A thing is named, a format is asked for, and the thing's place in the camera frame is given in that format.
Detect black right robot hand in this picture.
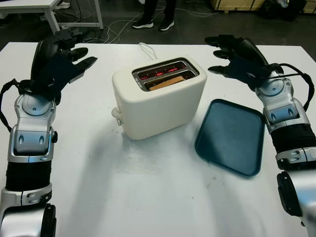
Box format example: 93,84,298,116
204,34,272,92

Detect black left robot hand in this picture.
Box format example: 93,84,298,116
30,30,97,101

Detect toast slice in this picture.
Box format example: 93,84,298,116
149,76,186,91

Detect cream white toaster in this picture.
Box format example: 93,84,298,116
111,57,207,141

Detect person in black trousers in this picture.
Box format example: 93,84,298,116
132,0,176,32

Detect white desk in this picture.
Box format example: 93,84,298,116
0,0,104,38

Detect wooden crate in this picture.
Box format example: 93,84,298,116
213,0,263,12

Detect black bag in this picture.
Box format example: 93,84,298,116
259,0,315,21

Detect dark blue plastic tray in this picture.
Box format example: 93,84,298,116
194,98,266,177

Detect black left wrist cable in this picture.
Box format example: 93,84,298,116
0,79,34,129

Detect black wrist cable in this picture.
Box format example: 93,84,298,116
256,63,314,112
0,79,34,129

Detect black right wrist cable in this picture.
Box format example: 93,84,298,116
256,63,314,112

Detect white floor cables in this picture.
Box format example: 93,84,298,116
82,11,215,45

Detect white toaster power cord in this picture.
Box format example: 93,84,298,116
139,42,158,61

